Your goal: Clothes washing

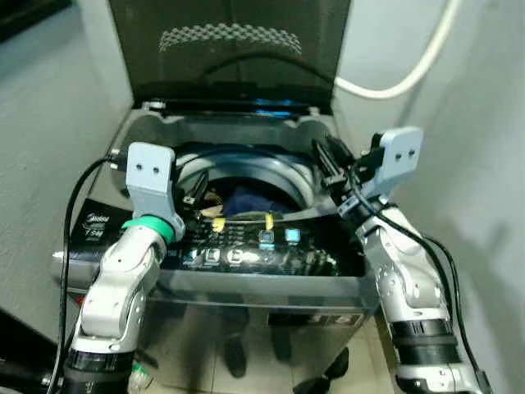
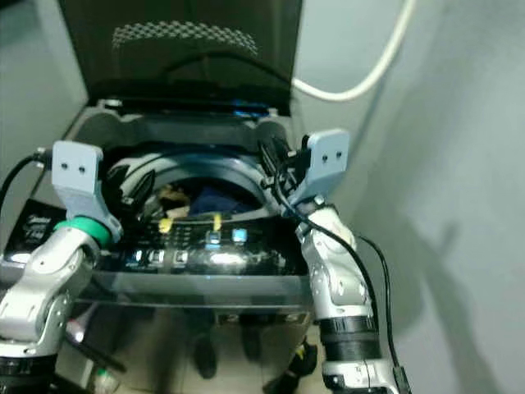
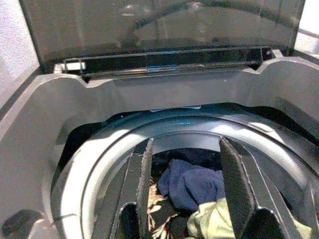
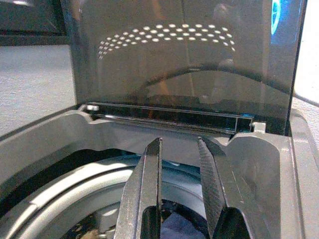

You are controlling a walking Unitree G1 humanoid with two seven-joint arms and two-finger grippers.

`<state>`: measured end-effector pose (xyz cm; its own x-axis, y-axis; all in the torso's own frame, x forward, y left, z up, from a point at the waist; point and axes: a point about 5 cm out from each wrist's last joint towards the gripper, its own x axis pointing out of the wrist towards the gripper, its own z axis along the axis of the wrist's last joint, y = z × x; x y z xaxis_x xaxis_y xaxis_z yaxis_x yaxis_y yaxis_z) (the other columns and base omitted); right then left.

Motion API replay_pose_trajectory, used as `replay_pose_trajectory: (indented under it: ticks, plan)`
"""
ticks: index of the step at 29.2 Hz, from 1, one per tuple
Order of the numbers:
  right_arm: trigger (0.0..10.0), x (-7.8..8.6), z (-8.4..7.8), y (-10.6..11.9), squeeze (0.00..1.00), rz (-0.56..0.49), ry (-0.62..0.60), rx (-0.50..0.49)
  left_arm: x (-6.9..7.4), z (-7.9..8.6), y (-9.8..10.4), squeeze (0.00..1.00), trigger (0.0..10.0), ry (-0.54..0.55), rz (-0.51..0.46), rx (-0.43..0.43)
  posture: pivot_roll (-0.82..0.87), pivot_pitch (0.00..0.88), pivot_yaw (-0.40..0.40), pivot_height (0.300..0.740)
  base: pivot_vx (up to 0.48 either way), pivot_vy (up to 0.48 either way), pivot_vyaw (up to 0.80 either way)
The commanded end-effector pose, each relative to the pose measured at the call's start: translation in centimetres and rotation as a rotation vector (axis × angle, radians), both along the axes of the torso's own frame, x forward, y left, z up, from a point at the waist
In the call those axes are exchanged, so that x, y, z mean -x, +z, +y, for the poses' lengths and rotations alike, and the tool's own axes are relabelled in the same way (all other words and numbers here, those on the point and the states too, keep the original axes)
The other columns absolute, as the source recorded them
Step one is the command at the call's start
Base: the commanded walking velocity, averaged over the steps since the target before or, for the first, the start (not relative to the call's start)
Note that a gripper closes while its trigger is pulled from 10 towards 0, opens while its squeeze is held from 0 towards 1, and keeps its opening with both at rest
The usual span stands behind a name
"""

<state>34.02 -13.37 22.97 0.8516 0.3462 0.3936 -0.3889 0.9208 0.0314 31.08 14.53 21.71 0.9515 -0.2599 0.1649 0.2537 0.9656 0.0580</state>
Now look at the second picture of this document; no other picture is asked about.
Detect dark navy garment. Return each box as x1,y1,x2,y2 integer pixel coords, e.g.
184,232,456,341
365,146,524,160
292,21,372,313
185,187,235,216

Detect silver top-load washing machine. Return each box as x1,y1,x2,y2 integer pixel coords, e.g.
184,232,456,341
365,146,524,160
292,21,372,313
4,98,321,394

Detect brown patterned cloth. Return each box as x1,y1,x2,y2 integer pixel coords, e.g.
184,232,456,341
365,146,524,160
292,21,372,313
157,185,188,210

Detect black washer control panel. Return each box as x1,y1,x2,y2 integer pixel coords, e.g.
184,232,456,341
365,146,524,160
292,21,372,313
8,197,313,276

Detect dark tinted washer lid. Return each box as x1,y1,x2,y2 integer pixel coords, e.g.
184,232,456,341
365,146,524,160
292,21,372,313
57,0,304,116

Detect black stand legs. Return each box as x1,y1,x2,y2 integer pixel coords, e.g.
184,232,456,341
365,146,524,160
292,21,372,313
70,332,128,374

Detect clear bottle green cap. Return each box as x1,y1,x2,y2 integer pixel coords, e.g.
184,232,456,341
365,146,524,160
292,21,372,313
94,368,120,394

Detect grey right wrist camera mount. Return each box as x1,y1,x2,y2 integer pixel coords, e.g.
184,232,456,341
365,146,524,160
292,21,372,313
291,129,351,206

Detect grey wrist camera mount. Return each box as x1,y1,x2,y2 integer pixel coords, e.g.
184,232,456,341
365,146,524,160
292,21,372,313
291,129,351,206
52,140,120,239

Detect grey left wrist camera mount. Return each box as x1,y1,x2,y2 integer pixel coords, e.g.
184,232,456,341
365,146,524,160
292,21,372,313
52,140,120,239

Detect white water hose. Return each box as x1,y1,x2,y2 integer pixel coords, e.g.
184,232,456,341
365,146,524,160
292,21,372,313
291,0,418,103

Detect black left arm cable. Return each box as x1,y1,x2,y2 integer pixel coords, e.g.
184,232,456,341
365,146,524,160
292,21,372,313
0,148,53,206

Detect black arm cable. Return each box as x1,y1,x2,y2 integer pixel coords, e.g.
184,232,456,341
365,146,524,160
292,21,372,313
0,148,53,206
275,152,411,394

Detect black cable behind lid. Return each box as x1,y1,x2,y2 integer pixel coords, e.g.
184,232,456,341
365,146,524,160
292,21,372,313
162,51,288,87

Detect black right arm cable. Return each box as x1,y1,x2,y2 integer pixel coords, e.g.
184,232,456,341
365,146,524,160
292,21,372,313
275,152,411,394

